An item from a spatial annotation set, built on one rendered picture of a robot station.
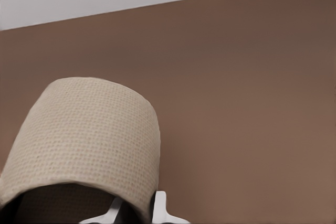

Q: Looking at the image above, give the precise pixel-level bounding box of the beige woven slipper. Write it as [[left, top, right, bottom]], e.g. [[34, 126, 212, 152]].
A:
[[0, 77, 162, 224]]

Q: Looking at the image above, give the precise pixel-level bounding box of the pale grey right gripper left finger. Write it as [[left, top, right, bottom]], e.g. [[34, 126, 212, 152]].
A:
[[81, 196, 124, 224]]

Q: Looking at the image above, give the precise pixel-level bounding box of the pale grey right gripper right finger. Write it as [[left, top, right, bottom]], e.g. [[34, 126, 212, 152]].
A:
[[152, 190, 190, 224]]

